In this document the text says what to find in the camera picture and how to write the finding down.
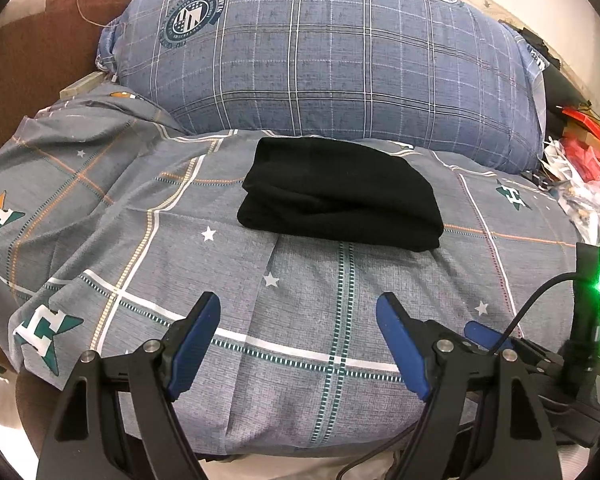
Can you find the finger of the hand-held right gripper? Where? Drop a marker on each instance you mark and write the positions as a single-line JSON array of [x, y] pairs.
[[482, 334]]

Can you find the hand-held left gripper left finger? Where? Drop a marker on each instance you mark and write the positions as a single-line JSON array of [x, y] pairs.
[[195, 345]]

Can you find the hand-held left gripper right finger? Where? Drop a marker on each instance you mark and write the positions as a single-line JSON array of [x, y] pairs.
[[405, 355]]

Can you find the black pants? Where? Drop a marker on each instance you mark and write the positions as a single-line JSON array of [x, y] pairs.
[[340, 195]]

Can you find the grey printed blanket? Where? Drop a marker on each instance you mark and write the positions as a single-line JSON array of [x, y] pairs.
[[180, 240]]

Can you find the white plastic bags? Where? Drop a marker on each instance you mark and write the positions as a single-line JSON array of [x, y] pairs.
[[580, 200]]

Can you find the red packets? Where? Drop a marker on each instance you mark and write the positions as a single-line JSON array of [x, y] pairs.
[[592, 140]]

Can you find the dark cloth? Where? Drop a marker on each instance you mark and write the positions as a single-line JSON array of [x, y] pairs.
[[555, 75]]

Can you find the beige wooden block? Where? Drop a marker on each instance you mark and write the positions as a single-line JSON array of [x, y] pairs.
[[81, 85]]

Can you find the blue plaid pillow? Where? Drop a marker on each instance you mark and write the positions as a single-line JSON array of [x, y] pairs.
[[330, 60]]

